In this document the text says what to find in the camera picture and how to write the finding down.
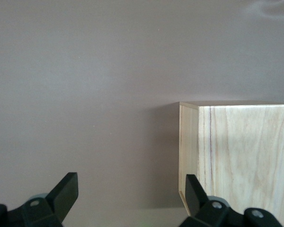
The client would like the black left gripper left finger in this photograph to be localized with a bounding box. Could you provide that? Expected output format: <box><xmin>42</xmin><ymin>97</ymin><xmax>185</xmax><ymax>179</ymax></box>
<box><xmin>0</xmin><ymin>172</ymin><xmax>79</xmax><ymax>227</ymax></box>

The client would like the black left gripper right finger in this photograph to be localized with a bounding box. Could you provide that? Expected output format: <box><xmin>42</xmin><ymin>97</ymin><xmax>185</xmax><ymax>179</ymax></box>
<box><xmin>179</xmin><ymin>174</ymin><xmax>281</xmax><ymax>227</ymax></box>

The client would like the light wooden drawer cabinet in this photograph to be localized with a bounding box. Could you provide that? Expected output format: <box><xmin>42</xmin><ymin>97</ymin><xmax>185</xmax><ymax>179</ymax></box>
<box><xmin>178</xmin><ymin>101</ymin><xmax>284</xmax><ymax>227</ymax></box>

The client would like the brown table cover mat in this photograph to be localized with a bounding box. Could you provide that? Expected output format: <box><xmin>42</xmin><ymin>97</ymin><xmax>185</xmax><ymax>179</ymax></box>
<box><xmin>0</xmin><ymin>0</ymin><xmax>284</xmax><ymax>227</ymax></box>

